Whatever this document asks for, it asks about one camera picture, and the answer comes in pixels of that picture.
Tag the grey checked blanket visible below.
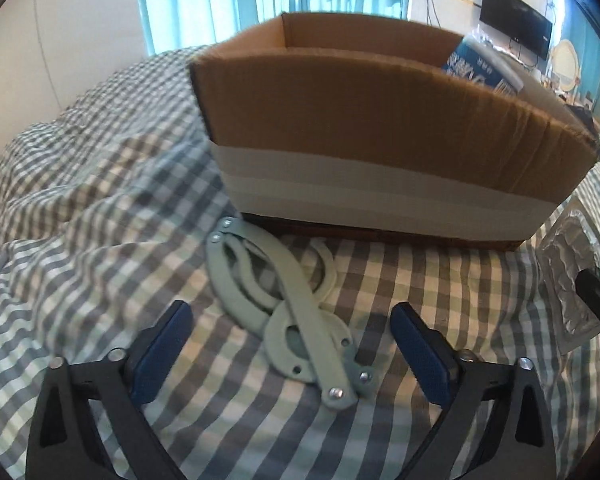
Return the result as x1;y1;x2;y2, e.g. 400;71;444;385
0;45;600;480

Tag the oval white vanity mirror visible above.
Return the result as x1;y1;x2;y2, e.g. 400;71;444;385
550;40;581;93

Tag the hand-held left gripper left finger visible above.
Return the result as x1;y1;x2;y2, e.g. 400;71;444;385
25;300;194;480

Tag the blue white packet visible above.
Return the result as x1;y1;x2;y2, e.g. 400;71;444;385
440;32;526;96

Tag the brown cardboard box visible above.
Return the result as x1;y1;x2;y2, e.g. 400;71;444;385
187;11;600;252

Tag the silver blister pack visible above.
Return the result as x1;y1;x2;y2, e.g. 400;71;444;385
536;210;600;353

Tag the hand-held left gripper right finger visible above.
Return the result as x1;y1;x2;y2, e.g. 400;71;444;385
390;301;561;480

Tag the black jacket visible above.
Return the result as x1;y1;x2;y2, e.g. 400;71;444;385
567;102;600;141

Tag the black wall television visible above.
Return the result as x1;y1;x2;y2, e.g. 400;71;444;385
480;0;554;60

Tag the narrow teal curtain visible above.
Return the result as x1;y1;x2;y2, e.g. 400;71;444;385
555;0;600;111

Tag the pale green folding jar opener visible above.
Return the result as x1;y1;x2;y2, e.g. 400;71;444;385
206;216;381;411

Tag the wide teal curtain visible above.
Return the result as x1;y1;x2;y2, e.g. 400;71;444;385
132;0;306;56

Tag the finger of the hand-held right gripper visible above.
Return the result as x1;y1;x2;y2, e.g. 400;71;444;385
575;268;600;322

